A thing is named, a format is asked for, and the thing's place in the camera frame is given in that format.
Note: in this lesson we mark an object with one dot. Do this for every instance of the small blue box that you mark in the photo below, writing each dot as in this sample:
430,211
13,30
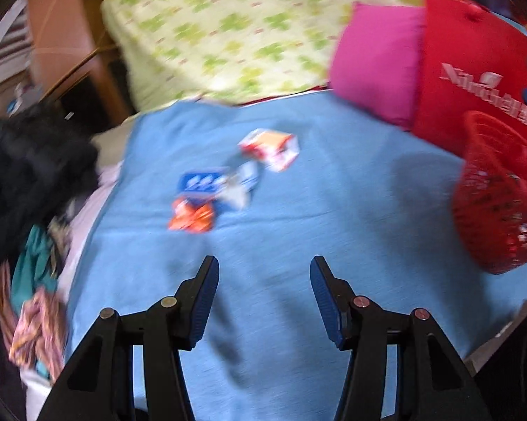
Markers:
200,182

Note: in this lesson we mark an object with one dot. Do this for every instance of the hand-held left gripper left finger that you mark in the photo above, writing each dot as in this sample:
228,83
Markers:
202,302

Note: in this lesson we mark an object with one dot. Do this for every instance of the orange plastic wrapper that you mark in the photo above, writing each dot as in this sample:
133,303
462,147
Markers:
191,215

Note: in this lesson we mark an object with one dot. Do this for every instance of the red mesh basket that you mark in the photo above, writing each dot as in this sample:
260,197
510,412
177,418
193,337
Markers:
487,210

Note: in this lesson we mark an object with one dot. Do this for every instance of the white and orange box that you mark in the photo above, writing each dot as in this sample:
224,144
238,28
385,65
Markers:
270,149

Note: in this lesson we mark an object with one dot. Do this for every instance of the pink pillow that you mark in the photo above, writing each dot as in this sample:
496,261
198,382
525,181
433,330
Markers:
377,61

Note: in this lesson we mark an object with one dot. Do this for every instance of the white bed sheet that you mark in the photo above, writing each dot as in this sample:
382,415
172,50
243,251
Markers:
92,210

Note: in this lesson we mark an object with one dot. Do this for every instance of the black fuzzy coat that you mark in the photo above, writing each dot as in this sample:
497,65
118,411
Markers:
31,175

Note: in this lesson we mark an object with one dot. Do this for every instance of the red paper bag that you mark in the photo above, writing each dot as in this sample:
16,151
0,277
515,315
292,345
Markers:
465,52

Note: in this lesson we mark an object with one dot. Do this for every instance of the teal cloth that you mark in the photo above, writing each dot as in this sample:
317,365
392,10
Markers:
31,263

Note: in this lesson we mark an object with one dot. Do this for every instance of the green clover print sheet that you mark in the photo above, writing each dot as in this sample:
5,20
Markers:
246,22

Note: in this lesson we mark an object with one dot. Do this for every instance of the striped cloth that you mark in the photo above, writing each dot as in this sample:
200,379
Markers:
40,329

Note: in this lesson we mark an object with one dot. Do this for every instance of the long white box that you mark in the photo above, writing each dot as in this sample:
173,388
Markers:
241,184

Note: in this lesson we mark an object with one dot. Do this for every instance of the dark wooden cabinet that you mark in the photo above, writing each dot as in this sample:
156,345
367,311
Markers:
92,96

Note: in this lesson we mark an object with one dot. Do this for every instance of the blue blanket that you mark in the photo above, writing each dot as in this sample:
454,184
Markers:
289,228

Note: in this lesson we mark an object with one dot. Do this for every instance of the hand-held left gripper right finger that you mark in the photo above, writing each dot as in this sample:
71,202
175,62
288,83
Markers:
327,302

